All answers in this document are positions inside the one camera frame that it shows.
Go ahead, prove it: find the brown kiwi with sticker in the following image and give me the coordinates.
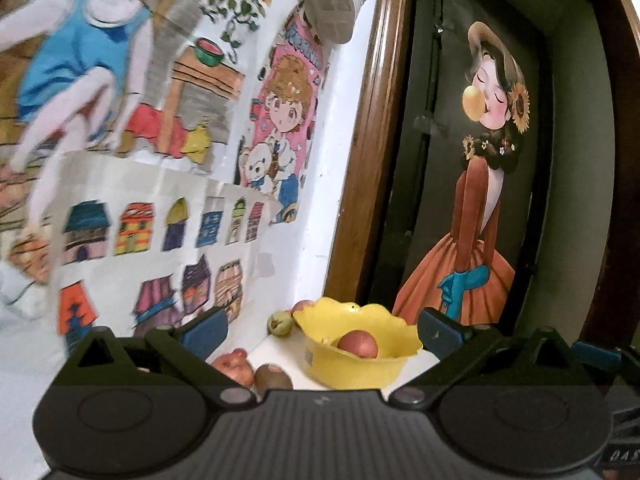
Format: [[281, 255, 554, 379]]
[[254, 363, 293, 396]]

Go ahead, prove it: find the red apple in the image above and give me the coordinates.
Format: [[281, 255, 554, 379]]
[[336, 330, 378, 359], [291, 300, 316, 314]]

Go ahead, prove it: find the paper sheet with house drawings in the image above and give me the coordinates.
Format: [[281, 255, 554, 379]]
[[49, 152, 277, 351]]

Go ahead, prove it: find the green guava fruit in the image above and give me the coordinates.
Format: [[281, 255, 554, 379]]
[[267, 311, 294, 337]]

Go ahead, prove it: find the red apple behind bowl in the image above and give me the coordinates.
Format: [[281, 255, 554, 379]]
[[291, 300, 316, 314]]

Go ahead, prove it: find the girl with bubblegum painting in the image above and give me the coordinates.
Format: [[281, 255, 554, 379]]
[[358, 0, 614, 341]]

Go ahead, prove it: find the yellow plastic fruit bowl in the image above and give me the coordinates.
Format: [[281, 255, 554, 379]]
[[293, 297, 423, 390]]

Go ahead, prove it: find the cartoon child drawing blue shirt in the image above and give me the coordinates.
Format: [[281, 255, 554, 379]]
[[1, 0, 272, 320]]

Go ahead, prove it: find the brown wooden frame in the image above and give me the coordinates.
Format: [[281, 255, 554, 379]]
[[324, 0, 412, 301]]

